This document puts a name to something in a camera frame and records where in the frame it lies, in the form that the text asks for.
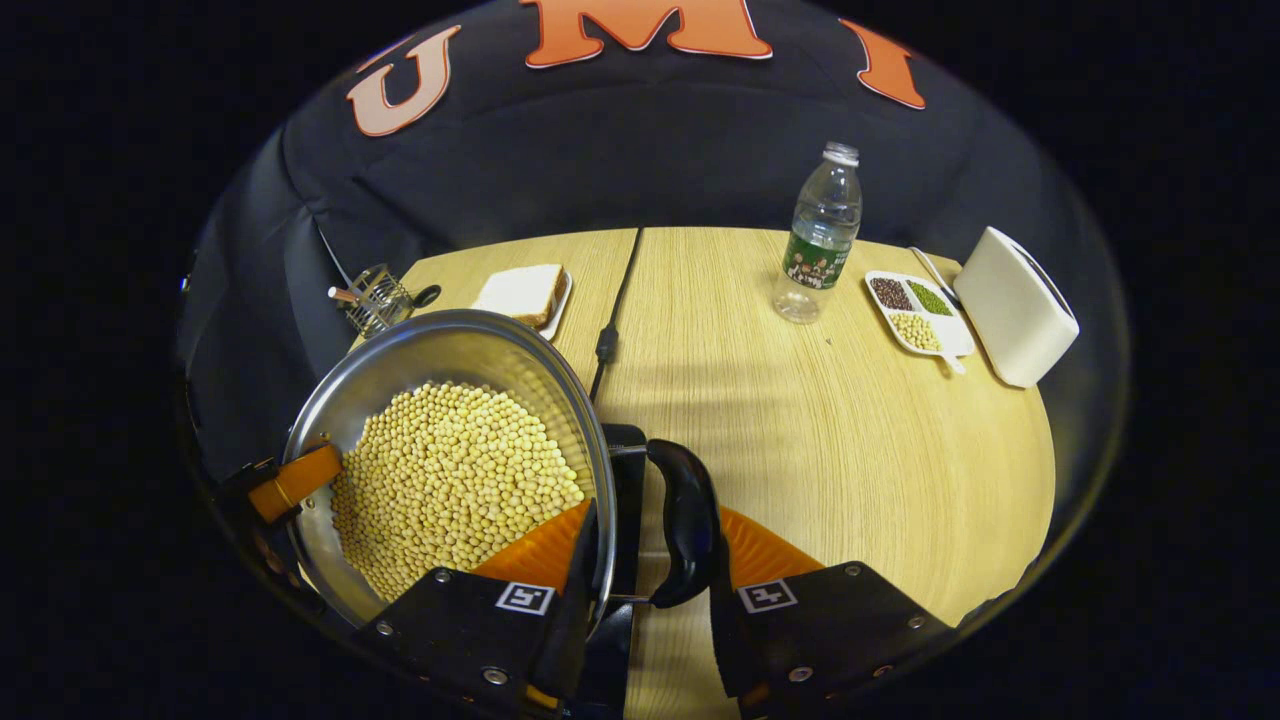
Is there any black power cable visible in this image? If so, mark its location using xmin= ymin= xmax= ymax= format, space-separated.
xmin=587 ymin=227 xmax=642 ymax=403

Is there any small heap of soybeans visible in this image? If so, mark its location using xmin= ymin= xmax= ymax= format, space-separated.
xmin=889 ymin=312 xmax=943 ymax=353

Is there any white toaster cable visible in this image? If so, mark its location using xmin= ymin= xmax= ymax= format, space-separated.
xmin=908 ymin=246 xmax=961 ymax=306

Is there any white toaster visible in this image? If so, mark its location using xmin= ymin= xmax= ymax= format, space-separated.
xmin=952 ymin=226 xmax=1081 ymax=389

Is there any white divided dish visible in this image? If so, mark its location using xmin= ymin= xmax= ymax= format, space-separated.
xmin=865 ymin=270 xmax=976 ymax=375

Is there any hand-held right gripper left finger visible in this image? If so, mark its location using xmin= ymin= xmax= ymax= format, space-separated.
xmin=350 ymin=498 xmax=601 ymax=720

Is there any wire utensil holder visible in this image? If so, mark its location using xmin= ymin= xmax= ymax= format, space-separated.
xmin=328 ymin=262 xmax=442 ymax=340

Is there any pile of soybeans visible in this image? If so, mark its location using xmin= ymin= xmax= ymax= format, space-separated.
xmin=330 ymin=380 xmax=586 ymax=603

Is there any bread sandwich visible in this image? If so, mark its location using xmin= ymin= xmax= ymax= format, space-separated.
xmin=472 ymin=263 xmax=565 ymax=331

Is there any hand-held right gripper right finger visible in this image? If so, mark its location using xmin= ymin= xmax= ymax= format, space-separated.
xmin=705 ymin=505 xmax=953 ymax=719

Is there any black backdrop cloth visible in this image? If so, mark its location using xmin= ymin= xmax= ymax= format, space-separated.
xmin=178 ymin=0 xmax=1131 ymax=481

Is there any clear plastic water bottle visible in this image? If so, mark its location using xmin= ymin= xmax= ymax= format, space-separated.
xmin=773 ymin=141 xmax=863 ymax=324

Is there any steel pot with black handle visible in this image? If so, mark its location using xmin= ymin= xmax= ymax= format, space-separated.
xmin=283 ymin=308 xmax=723 ymax=641

